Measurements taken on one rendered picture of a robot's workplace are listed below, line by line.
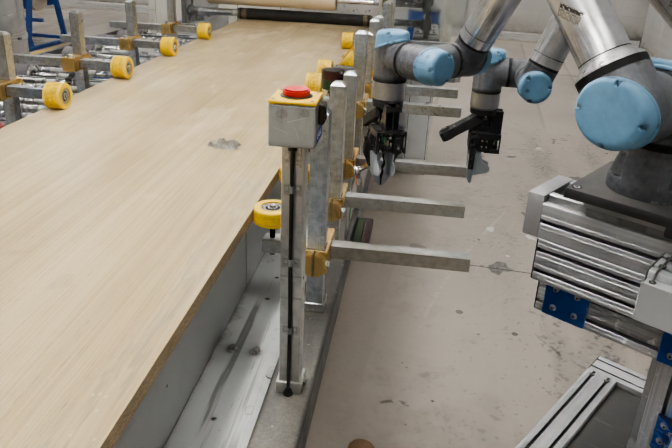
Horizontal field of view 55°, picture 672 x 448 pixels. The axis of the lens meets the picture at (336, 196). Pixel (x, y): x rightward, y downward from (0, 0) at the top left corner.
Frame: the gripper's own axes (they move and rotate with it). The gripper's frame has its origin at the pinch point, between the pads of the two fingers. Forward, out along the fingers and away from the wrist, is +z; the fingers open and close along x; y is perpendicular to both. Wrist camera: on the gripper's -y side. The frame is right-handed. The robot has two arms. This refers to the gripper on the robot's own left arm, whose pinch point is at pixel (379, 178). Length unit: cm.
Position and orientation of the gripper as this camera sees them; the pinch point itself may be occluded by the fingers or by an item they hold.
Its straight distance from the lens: 157.0
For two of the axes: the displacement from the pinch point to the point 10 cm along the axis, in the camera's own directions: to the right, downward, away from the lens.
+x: 9.8, -0.4, 2.1
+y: 2.1, 3.8, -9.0
